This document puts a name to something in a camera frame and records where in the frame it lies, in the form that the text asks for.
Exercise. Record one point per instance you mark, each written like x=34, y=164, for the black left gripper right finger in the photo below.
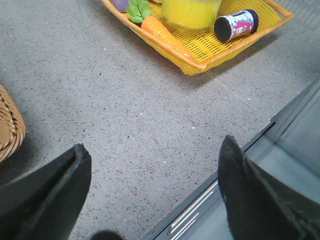
x=259, y=206

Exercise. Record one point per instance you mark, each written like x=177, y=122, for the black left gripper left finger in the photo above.
x=45, y=204

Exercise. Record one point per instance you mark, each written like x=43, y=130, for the yellow tape roll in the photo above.
x=192, y=14

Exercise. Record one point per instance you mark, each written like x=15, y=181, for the brown wicker basket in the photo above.
x=12, y=126

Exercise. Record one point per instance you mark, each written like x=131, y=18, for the yellow woven basket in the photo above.
x=207, y=51

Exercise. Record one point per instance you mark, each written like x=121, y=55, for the small labelled bottle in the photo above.
x=244, y=22

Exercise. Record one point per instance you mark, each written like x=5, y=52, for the purple cube block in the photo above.
x=120, y=5

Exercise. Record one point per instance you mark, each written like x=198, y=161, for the orange toy carrot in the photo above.
x=140, y=14

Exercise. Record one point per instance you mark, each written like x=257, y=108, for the grey metal cabinet frame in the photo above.
x=288, y=148

